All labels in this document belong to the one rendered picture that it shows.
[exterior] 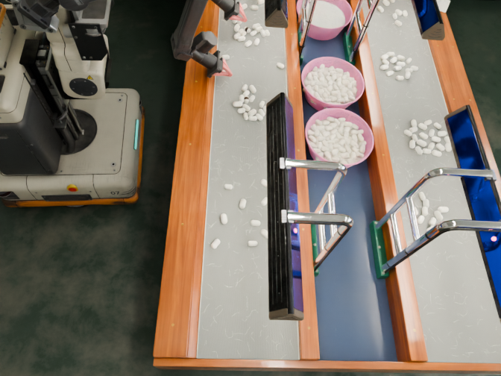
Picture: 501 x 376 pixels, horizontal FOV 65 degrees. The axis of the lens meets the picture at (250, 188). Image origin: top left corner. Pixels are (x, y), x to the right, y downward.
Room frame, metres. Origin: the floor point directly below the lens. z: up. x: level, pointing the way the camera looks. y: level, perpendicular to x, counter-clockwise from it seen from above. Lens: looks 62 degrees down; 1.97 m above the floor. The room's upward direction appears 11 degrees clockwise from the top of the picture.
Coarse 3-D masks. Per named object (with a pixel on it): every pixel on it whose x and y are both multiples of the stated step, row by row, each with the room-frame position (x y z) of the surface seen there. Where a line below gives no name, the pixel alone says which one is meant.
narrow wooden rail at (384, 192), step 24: (360, 48) 1.44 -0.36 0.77; (360, 72) 1.32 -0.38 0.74; (384, 144) 0.94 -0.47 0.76; (384, 168) 0.84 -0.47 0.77; (384, 192) 0.73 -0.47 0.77; (384, 240) 0.57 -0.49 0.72; (408, 264) 0.48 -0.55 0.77; (408, 288) 0.40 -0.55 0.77; (408, 312) 0.32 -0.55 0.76; (408, 336) 0.25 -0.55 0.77; (408, 360) 0.19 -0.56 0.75
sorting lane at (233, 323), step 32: (256, 0) 1.67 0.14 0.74; (224, 32) 1.41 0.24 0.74; (256, 32) 1.45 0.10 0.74; (256, 64) 1.26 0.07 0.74; (224, 96) 1.05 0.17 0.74; (256, 96) 1.08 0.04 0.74; (224, 128) 0.90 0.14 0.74; (256, 128) 0.92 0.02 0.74; (224, 160) 0.75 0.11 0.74; (256, 160) 0.78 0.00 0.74; (224, 192) 0.62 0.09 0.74; (256, 192) 0.65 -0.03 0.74; (224, 224) 0.51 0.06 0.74; (224, 256) 0.40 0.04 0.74; (256, 256) 0.42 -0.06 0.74; (224, 288) 0.30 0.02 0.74; (256, 288) 0.32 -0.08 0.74; (224, 320) 0.20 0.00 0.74; (256, 320) 0.22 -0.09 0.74; (288, 320) 0.24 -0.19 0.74; (224, 352) 0.12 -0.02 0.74; (256, 352) 0.13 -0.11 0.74; (288, 352) 0.15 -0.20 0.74
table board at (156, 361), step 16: (160, 368) 0.05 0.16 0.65; (176, 368) 0.05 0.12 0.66; (192, 368) 0.06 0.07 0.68; (208, 368) 0.07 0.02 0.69; (224, 368) 0.08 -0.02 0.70; (240, 368) 0.08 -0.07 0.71; (256, 368) 0.09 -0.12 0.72; (272, 368) 0.10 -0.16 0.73; (288, 368) 0.11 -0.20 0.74; (304, 368) 0.11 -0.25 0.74; (320, 368) 0.12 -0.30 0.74; (336, 368) 0.13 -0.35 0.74; (352, 368) 0.14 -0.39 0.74; (368, 368) 0.15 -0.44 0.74; (384, 368) 0.15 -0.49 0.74; (400, 368) 0.16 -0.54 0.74; (416, 368) 0.17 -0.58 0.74; (432, 368) 0.18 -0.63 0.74; (448, 368) 0.19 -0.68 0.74; (464, 368) 0.20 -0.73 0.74; (480, 368) 0.21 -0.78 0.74; (496, 368) 0.21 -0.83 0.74
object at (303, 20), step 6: (306, 0) 1.53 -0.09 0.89; (312, 0) 1.38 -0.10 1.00; (306, 6) 1.53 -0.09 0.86; (312, 6) 1.37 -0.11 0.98; (300, 12) 1.53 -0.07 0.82; (312, 12) 1.38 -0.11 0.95; (300, 18) 1.53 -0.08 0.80; (306, 18) 1.38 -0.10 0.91; (300, 24) 1.53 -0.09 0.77; (306, 24) 1.38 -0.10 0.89; (300, 30) 1.53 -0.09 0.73; (306, 30) 1.37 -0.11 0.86; (300, 36) 1.51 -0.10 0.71; (306, 36) 1.38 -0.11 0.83; (300, 42) 1.38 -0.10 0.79; (300, 48) 1.38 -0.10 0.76; (300, 54) 1.37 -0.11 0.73; (300, 60) 1.36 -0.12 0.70
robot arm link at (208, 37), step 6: (198, 36) 1.12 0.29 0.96; (204, 36) 1.11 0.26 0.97; (210, 36) 1.14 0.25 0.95; (198, 42) 1.10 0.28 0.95; (204, 42) 1.10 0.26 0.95; (210, 42) 1.11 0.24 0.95; (216, 42) 1.13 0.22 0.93; (192, 48) 1.09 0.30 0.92; (198, 48) 1.10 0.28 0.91; (204, 48) 1.10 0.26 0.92; (210, 48) 1.11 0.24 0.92; (180, 54) 1.05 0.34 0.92; (186, 54) 1.06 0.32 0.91; (186, 60) 1.07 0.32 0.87
